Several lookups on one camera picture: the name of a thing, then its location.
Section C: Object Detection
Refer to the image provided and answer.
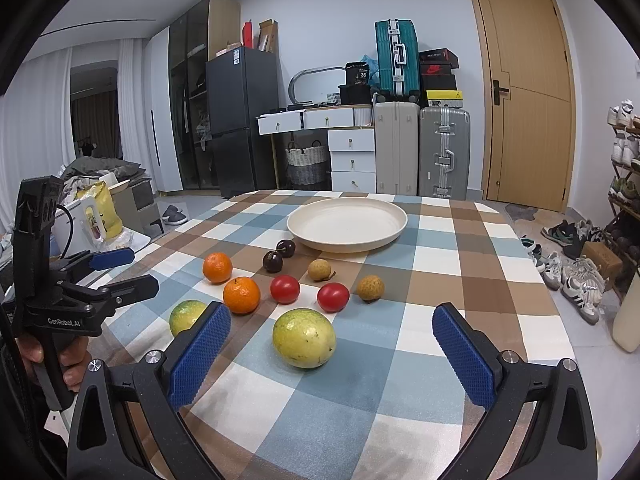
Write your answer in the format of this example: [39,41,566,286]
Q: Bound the green yellow citrus fruit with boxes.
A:
[169,300,207,337]

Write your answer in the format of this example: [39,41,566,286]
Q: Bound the orange tangerine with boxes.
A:
[202,252,233,285]
[222,276,262,315]

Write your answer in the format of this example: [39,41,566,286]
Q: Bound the dark cherry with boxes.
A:
[276,240,296,258]
[262,250,283,273]

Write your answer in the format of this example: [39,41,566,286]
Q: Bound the red tomato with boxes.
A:
[270,275,300,304]
[317,283,350,313]

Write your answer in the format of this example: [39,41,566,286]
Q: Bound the brown longan with stem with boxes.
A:
[307,259,334,283]

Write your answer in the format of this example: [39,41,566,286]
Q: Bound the person's left hand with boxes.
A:
[15,336,92,392]

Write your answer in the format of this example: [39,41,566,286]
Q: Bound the yellow snack bag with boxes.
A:
[75,181,122,240]

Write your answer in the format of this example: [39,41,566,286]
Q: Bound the wooden shoe rack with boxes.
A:
[605,100,639,273]

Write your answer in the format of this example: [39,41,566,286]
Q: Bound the black refrigerator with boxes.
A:
[206,47,279,198]

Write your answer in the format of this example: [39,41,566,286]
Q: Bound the checkered tablecloth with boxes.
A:
[90,191,574,479]

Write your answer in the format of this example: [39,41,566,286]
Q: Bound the woven laundry basket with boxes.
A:
[286,140,329,188]

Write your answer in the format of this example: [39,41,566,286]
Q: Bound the cream round plate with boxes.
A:
[286,197,408,254]

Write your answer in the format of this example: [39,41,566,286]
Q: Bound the tall dark glass cabinet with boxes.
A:
[168,0,241,190]

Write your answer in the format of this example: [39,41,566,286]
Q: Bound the white drawer cabinet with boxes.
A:
[328,128,376,193]

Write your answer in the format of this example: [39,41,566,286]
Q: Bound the white desk drawers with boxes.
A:
[257,105,372,136]

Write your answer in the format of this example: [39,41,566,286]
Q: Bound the silver aluminium suitcase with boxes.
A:
[419,106,471,200]

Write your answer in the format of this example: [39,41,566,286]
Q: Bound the beige suitcase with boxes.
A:
[373,102,420,196]

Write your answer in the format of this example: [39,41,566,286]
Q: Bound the yellow black box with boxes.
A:
[425,90,463,108]

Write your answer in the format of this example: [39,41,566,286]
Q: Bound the teal suitcase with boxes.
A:
[375,18,421,103]

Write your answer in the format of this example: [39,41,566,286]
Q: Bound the wooden door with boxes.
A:
[472,0,576,211]

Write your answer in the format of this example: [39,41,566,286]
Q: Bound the black red shoe boxes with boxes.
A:
[419,48,459,90]

